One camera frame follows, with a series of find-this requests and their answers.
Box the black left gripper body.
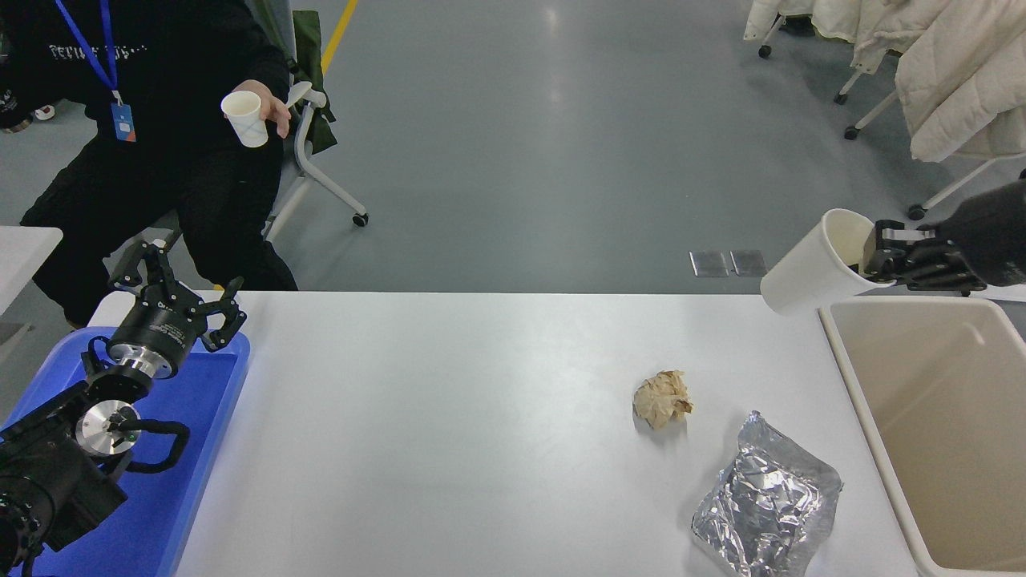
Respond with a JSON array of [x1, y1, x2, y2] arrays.
[[111, 295, 209, 368]]

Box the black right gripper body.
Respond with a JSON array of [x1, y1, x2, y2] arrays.
[[938, 180, 1026, 288]]

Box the white paper cup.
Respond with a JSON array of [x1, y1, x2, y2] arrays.
[[760, 208, 897, 317]]

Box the small printed paper cup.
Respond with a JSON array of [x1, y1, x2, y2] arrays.
[[221, 90, 269, 149]]

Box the tan paper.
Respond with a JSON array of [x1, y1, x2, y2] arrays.
[[632, 369, 694, 430]]

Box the silver foil bag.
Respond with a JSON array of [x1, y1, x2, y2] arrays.
[[691, 410, 844, 577]]

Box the person's hand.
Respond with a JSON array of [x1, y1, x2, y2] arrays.
[[240, 79, 291, 139]]

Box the person in black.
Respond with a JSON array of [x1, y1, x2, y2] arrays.
[[0, 0, 299, 325]]

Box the blue plastic tray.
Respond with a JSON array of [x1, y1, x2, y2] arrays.
[[0, 327, 250, 577]]

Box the small white side table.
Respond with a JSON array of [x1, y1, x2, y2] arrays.
[[0, 227, 63, 315]]

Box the white padded jacket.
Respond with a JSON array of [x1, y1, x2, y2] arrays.
[[810, 0, 955, 75], [895, 0, 1026, 163], [743, 0, 820, 42]]

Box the large pale plastic bin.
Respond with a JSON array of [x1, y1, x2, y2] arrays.
[[818, 297, 1026, 577]]

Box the white office chair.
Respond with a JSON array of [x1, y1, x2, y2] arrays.
[[261, 80, 370, 241]]

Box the dark green jacket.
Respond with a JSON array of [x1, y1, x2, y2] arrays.
[[269, 8, 337, 155]]

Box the white chair frame with casters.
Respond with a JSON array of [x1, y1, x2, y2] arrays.
[[843, 87, 1026, 221], [757, 14, 785, 59], [834, 66, 868, 105]]

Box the blue lanyard badge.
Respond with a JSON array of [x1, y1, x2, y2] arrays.
[[55, 0, 137, 143]]

